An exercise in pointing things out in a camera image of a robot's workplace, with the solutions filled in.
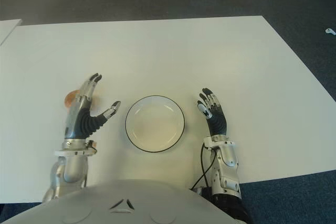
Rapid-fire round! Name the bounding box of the reddish yellow apple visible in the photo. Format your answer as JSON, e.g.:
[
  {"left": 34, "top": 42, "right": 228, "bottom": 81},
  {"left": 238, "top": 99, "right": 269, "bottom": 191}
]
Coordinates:
[{"left": 64, "top": 90, "right": 81, "bottom": 110}]

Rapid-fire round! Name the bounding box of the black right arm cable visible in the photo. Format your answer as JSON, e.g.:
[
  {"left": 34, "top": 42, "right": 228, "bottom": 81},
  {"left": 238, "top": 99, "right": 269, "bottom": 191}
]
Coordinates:
[{"left": 190, "top": 142, "right": 218, "bottom": 190}]

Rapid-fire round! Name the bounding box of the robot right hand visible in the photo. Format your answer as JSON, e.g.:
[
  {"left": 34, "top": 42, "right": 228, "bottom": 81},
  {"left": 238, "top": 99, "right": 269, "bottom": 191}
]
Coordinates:
[{"left": 196, "top": 87, "right": 228, "bottom": 137}]

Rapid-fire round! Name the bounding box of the white plate with black rim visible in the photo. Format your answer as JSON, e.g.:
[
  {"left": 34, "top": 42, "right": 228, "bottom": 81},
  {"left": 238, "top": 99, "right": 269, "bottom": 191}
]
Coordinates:
[{"left": 124, "top": 95, "right": 186, "bottom": 153}]

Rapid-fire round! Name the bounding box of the white side table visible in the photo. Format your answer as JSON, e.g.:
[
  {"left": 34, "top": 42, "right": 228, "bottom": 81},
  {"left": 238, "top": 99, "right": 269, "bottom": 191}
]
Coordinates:
[{"left": 0, "top": 18, "right": 23, "bottom": 46}]

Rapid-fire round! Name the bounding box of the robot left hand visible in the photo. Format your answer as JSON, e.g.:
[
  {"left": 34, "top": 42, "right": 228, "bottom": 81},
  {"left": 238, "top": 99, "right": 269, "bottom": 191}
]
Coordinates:
[{"left": 64, "top": 72, "right": 121, "bottom": 140}]

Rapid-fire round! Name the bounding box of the grey robot torso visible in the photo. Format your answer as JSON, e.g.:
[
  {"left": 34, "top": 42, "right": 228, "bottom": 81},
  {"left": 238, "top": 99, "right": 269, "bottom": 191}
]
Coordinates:
[{"left": 0, "top": 179, "right": 239, "bottom": 224}]

